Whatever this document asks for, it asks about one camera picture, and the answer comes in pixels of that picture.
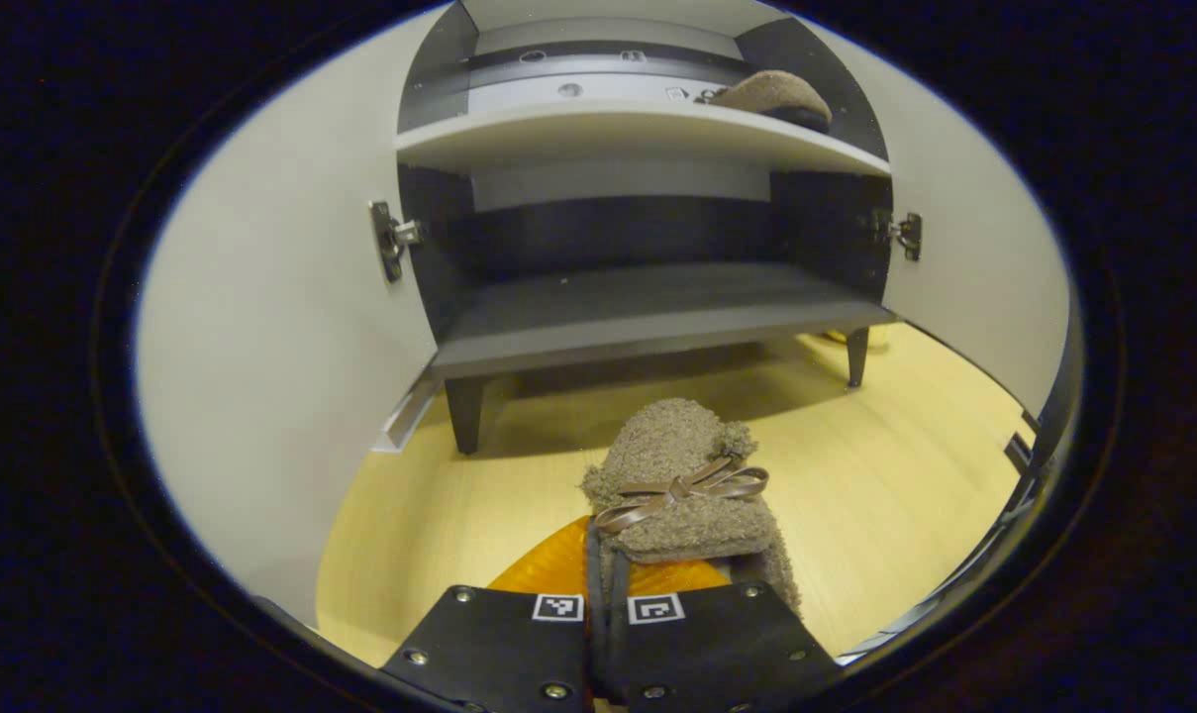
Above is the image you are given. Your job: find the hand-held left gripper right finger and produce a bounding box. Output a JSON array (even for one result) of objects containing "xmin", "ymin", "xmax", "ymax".
[{"xmin": 603, "ymin": 550, "xmax": 844, "ymax": 713}]

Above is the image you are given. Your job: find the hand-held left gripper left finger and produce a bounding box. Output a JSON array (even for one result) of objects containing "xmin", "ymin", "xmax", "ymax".
[{"xmin": 380, "ymin": 515, "xmax": 599, "ymax": 713}]

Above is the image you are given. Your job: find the brown fluffy shoe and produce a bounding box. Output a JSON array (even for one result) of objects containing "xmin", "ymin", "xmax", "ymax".
[
  {"xmin": 707, "ymin": 69, "xmax": 835, "ymax": 134},
  {"xmin": 580, "ymin": 398, "xmax": 803, "ymax": 615}
]

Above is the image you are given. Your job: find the grey shoe cabinet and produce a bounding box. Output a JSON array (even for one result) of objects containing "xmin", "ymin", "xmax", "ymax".
[{"xmin": 395, "ymin": 0, "xmax": 901, "ymax": 457}]

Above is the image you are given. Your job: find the grey shoe cabinet door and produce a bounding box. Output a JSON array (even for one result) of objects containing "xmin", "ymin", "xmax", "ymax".
[
  {"xmin": 776, "ymin": 5, "xmax": 1074, "ymax": 422},
  {"xmin": 135, "ymin": 8, "xmax": 480, "ymax": 630}
]

